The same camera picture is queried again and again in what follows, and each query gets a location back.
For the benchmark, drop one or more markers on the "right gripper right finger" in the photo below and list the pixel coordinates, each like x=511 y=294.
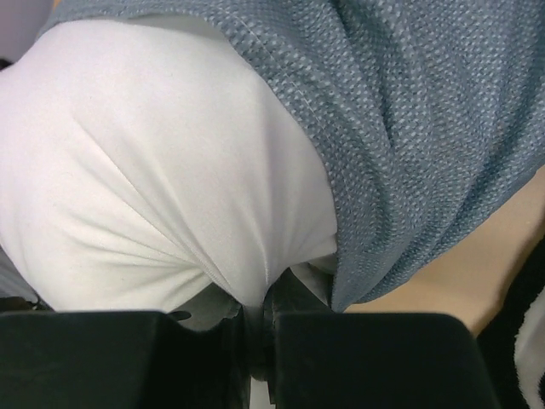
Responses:
x=321 y=359

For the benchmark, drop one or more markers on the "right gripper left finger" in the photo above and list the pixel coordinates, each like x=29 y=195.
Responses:
x=118 y=360

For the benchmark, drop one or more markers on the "white pillow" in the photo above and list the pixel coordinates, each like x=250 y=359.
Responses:
x=149 y=165

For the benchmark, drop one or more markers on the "blue grey pillowcase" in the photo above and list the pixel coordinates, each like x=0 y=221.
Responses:
x=428 y=115

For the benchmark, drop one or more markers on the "zebra print pillow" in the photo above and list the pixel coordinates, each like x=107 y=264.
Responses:
x=512 y=344

